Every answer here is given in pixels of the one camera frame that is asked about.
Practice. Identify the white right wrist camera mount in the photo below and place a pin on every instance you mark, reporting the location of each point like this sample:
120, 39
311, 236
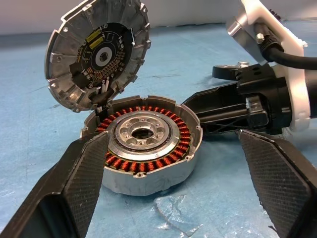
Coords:
297, 99

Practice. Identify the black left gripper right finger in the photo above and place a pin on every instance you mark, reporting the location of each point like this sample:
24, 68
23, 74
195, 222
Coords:
280, 178

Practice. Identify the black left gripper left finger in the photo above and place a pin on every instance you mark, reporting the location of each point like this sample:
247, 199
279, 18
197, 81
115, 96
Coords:
74, 178

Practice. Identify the clear tape patch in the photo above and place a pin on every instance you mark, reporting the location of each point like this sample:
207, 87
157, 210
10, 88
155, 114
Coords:
171, 213

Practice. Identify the silver motor lid circuit board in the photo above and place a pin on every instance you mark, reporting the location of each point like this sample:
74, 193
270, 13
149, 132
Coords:
71, 72

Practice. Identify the silver motor housing copper windings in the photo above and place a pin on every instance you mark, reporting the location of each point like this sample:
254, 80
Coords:
148, 182

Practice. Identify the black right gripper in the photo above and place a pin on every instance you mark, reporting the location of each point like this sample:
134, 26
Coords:
267, 86

